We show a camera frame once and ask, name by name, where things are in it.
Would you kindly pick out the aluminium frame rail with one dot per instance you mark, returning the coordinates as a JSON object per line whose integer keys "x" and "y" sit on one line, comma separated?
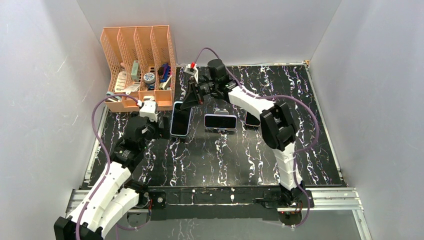
{"x": 317, "y": 198}

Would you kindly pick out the blue handled tool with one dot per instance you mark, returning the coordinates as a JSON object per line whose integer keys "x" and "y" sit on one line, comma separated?
{"x": 164, "y": 72}

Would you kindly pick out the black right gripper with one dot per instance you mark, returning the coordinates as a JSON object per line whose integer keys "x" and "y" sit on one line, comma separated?
{"x": 192, "y": 98}

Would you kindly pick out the white paper card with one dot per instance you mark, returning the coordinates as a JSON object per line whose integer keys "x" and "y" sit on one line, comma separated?
{"x": 120, "y": 83}

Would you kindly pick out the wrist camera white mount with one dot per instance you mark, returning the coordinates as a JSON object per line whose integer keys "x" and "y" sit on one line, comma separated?
{"x": 148, "y": 109}
{"x": 192, "y": 70}

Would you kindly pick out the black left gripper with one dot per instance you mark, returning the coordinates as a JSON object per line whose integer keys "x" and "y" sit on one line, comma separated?
{"x": 163, "y": 132}

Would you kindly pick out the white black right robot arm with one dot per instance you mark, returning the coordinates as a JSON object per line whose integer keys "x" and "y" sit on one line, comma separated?
{"x": 277, "y": 125}

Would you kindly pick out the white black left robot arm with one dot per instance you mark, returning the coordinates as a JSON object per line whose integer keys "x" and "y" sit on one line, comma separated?
{"x": 114, "y": 194}

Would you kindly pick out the phone with pink case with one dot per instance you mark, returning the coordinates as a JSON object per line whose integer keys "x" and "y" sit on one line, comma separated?
{"x": 251, "y": 121}

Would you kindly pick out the round tin blue white label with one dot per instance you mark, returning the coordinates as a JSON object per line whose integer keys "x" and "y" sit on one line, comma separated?
{"x": 149, "y": 79}

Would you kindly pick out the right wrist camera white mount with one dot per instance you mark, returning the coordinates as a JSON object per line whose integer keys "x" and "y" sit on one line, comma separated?
{"x": 192, "y": 70}

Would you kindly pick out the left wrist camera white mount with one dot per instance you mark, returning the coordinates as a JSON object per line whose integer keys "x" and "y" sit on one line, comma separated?
{"x": 148, "y": 109}

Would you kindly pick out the green white small box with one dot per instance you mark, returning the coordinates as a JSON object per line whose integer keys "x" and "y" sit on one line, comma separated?
{"x": 135, "y": 71}

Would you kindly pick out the orange plastic file organizer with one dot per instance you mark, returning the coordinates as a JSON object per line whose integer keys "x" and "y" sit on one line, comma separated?
{"x": 152, "y": 46}

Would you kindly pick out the phone with blue case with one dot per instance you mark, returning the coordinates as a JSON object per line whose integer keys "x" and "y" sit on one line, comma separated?
{"x": 180, "y": 120}

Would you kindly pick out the phone with lilac case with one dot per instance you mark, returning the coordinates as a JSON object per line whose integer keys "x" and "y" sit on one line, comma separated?
{"x": 220, "y": 121}

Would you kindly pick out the teal bordered item beside organizer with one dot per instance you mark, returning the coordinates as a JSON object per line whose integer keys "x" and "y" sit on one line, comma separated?
{"x": 111, "y": 97}

